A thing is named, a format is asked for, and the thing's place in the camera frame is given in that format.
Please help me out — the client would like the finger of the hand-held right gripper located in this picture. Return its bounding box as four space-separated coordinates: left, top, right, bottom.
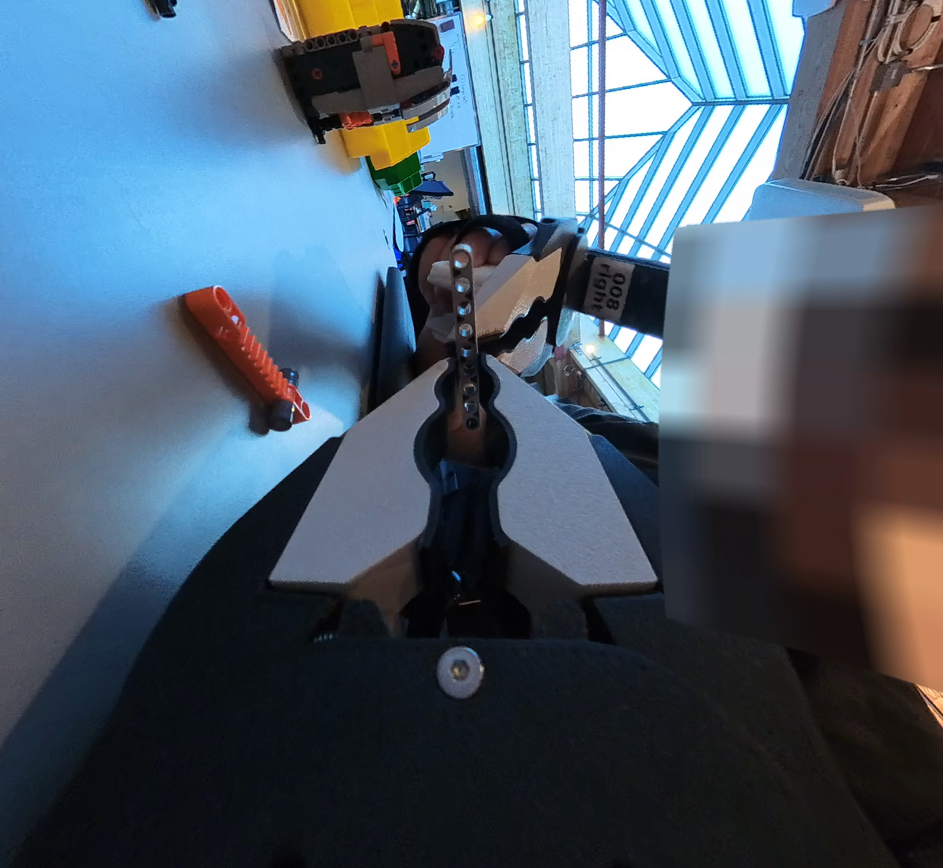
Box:
486 297 558 377
477 249 568 338

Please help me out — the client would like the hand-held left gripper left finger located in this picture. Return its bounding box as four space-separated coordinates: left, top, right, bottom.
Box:
269 358 452 635

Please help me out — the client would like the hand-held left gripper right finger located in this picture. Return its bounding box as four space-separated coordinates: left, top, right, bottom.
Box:
481 358 659 638

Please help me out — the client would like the grey perforated toy beam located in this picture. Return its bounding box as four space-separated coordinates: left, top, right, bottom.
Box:
450 242 485 432

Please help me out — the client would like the grey desk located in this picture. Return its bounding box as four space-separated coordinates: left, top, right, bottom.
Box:
0 0 417 744

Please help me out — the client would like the person's right hand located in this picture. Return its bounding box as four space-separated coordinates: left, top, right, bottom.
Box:
411 222 533 371

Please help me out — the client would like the person's dark clothing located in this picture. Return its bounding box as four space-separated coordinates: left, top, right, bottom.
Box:
553 398 662 487

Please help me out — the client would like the green plastic bin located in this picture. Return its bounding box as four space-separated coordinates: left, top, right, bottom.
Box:
367 152 426 197

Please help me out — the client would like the red hanging pole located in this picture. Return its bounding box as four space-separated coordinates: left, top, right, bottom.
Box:
594 0 611 346

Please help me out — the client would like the orange toothed toy piece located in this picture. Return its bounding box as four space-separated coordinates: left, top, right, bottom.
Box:
183 284 313 436

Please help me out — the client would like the partly built toy model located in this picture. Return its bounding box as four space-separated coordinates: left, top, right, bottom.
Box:
278 19 455 144

